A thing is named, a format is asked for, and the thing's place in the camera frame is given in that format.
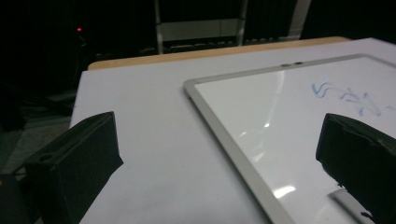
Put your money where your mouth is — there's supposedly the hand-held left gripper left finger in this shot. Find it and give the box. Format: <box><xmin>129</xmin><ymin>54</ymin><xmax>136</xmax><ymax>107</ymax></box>
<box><xmin>22</xmin><ymin>111</ymin><xmax>124</xmax><ymax>224</ymax></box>

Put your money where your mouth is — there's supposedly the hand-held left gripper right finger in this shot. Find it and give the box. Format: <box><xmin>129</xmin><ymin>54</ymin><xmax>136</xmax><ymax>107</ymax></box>
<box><xmin>315</xmin><ymin>112</ymin><xmax>396</xmax><ymax>224</ymax></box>

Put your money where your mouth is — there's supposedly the white whiteboard with grey frame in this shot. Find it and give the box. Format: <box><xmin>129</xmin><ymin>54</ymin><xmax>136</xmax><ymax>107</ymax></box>
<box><xmin>182</xmin><ymin>53</ymin><xmax>396</xmax><ymax>224</ymax></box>

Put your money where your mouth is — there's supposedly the white table cover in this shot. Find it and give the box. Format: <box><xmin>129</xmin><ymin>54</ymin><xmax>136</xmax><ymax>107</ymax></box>
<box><xmin>69</xmin><ymin>36</ymin><xmax>396</xmax><ymax>224</ymax></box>

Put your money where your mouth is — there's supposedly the dark device with red light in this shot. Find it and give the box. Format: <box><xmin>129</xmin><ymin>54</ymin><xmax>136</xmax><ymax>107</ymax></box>
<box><xmin>74</xmin><ymin>25</ymin><xmax>88</xmax><ymax>48</ymax></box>

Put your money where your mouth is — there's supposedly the pale slanted metal bar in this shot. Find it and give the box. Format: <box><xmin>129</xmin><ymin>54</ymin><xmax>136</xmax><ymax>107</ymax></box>
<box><xmin>278</xmin><ymin>0</ymin><xmax>313</xmax><ymax>42</ymax></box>

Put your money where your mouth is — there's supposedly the grey metal stand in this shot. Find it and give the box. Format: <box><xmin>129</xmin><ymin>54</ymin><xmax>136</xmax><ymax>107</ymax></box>
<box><xmin>153</xmin><ymin>0</ymin><xmax>249</xmax><ymax>56</ymax></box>

